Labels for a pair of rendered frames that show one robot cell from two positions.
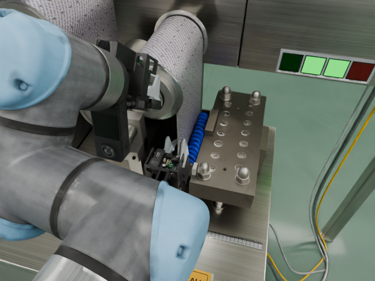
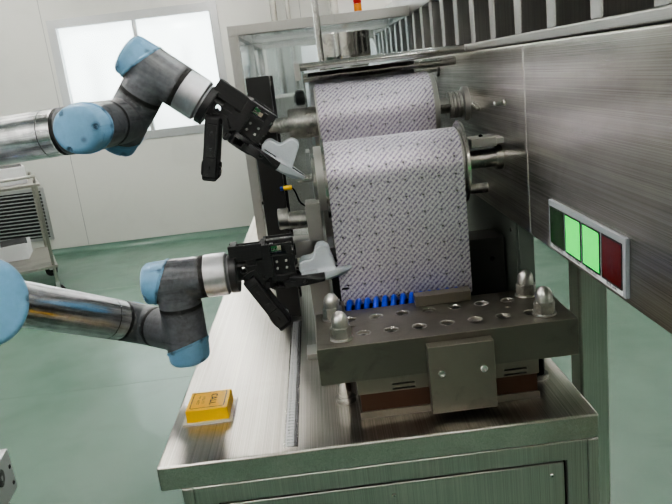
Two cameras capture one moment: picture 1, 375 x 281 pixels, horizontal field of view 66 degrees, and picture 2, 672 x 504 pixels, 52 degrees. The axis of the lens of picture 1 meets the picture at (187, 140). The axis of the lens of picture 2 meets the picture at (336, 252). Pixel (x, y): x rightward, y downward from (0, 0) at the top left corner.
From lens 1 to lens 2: 1.14 m
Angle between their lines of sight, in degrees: 69
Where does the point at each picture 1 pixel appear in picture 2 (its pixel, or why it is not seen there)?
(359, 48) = (607, 206)
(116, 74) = (189, 90)
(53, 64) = (130, 57)
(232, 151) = (393, 323)
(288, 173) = not seen: outside the picture
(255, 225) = (326, 435)
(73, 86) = (142, 74)
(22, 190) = not seen: hidden behind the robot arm
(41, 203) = not seen: hidden behind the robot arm
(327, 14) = (573, 133)
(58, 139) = (126, 97)
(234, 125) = (456, 313)
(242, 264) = (254, 437)
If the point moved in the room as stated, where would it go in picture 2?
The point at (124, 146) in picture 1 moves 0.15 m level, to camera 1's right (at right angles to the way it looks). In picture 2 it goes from (205, 164) to (217, 173)
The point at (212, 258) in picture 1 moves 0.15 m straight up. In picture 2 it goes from (255, 415) to (242, 330)
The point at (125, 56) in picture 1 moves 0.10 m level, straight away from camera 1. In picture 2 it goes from (230, 93) to (283, 87)
